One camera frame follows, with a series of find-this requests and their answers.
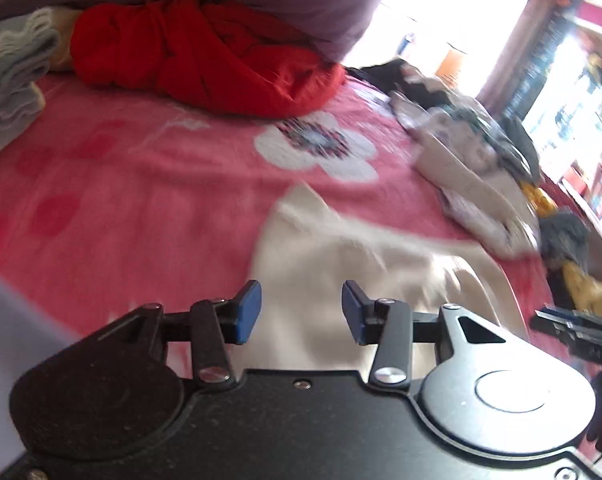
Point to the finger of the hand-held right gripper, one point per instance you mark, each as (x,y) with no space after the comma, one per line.
(581,317)
(591,338)

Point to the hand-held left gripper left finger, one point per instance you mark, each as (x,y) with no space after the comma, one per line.
(246,310)

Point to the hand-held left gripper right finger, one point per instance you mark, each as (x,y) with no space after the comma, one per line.
(353,312)

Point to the white sweatshirt with purple sleeves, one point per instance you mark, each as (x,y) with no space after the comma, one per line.
(331,260)

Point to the mustard yellow garment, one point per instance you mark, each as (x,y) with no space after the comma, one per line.
(586,290)

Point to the black garment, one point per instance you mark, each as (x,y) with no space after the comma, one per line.
(386,72)
(556,285)

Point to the dark grey garment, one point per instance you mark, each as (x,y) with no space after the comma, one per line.
(563,235)

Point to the bookshelf with books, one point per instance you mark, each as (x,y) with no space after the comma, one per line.
(598,195)

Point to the white floral pajama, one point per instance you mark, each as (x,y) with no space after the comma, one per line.
(461,180)

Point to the pink floral blanket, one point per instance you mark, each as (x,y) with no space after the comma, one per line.
(106,185)

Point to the glass cabinet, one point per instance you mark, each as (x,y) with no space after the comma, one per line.
(576,100)

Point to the dark hanging banner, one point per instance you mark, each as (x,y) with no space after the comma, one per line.
(536,70)

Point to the red quilt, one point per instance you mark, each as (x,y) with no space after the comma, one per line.
(206,60)

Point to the orange wooden box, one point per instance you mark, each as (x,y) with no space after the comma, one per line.
(451,62)

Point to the pinkish curtain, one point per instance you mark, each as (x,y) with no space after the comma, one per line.
(526,25)

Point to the light grey folded garment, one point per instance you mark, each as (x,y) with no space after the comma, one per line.
(6,115)

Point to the purple quilt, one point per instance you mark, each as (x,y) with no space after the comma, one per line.
(281,0)

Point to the bright window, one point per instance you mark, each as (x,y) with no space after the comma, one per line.
(431,0)

